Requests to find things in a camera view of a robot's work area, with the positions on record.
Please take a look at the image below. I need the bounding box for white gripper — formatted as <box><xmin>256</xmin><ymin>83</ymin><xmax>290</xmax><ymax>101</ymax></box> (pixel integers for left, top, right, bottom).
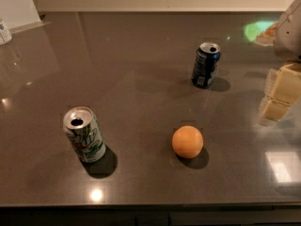
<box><xmin>254</xmin><ymin>0</ymin><xmax>301</xmax><ymax>126</ymax></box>

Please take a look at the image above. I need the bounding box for blue pepsi can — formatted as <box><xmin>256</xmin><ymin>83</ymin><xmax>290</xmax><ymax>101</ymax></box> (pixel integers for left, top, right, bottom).
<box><xmin>192</xmin><ymin>42</ymin><xmax>221</xmax><ymax>89</ymax></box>

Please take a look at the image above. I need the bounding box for green white soda can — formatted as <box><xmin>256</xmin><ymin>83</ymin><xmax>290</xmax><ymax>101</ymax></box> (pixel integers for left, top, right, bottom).
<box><xmin>63</xmin><ymin>106</ymin><xmax>106</xmax><ymax>163</ymax></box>

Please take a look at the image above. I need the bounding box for orange fruit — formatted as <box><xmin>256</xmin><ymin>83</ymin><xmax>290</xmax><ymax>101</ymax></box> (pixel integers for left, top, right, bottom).
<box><xmin>172</xmin><ymin>125</ymin><xmax>203</xmax><ymax>159</ymax></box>

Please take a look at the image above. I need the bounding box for white bottle at edge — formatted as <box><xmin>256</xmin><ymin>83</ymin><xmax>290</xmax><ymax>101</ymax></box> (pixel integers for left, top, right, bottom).
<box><xmin>0</xmin><ymin>18</ymin><xmax>12</xmax><ymax>45</ymax></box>

